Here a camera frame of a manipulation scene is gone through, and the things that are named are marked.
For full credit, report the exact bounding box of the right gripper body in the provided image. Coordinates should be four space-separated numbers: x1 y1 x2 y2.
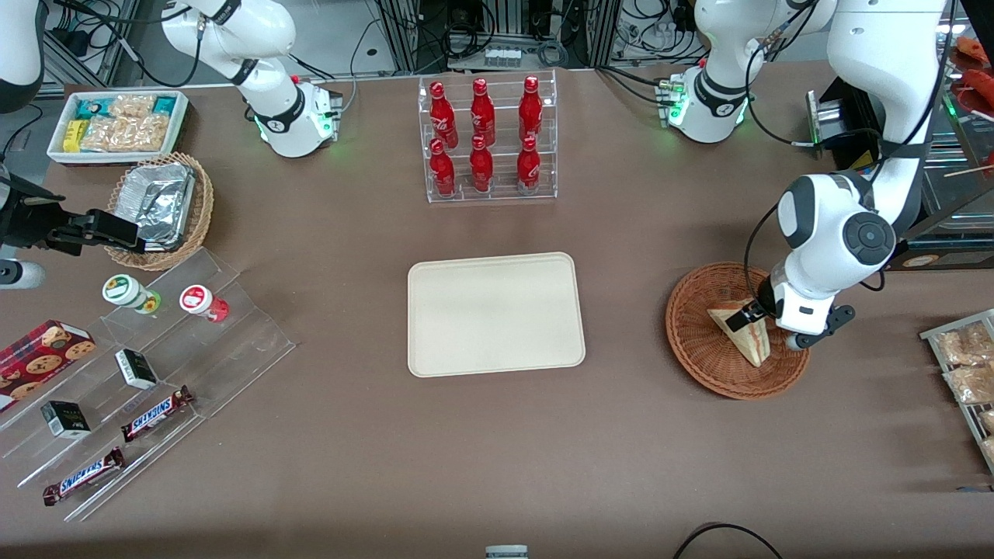
0 175 69 251

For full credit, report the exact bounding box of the triangle sandwich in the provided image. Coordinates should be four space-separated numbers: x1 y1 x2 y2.
707 299 771 368

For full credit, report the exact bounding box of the round brown wicker basket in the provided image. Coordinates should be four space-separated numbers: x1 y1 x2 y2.
666 262 812 401

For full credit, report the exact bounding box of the light wicker basket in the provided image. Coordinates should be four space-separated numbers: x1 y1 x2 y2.
105 152 214 272

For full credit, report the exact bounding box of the cream plastic tray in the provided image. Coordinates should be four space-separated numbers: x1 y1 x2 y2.
408 252 586 379

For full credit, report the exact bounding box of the aluminium foil container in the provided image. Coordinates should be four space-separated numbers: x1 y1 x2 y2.
116 163 196 251

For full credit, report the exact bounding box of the green lid snack cup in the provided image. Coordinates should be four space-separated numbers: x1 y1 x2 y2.
102 274 162 314

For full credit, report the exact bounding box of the white plastic snack bin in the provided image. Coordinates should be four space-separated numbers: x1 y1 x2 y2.
47 89 191 166

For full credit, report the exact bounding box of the clear cracker bag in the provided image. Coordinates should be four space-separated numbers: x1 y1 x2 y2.
80 115 173 153
109 93 158 120

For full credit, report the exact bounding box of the red lid snack cup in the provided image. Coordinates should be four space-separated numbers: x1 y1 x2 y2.
179 284 230 323

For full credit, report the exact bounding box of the red cookie box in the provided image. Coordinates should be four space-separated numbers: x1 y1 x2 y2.
0 320 98 412

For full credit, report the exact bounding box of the small black box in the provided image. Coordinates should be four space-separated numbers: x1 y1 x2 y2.
40 401 92 439
115 349 159 390

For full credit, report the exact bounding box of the clear acrylic stepped shelf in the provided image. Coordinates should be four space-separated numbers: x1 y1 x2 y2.
0 247 296 523

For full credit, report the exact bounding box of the snickers chocolate bar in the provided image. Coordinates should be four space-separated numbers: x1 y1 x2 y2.
43 447 126 506
120 386 195 443

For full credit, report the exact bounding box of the black hot food display case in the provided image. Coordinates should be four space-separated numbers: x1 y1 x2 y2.
806 12 994 271

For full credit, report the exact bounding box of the red cola bottle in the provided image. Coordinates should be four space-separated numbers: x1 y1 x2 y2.
471 78 496 146
519 75 544 143
429 138 457 197
516 136 541 195
469 135 495 193
429 82 459 148

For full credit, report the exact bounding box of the clear acrylic bottle rack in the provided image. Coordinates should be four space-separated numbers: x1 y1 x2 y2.
418 68 558 204

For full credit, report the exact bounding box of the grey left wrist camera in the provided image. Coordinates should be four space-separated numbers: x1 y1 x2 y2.
784 305 857 352

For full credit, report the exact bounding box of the metal wire rack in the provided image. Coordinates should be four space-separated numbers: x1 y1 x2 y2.
920 309 994 474

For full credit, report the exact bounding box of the black floor cable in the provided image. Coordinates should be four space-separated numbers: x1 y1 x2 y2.
672 523 785 559

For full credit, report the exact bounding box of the aluminium profile frame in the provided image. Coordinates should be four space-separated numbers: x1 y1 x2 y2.
378 0 622 75

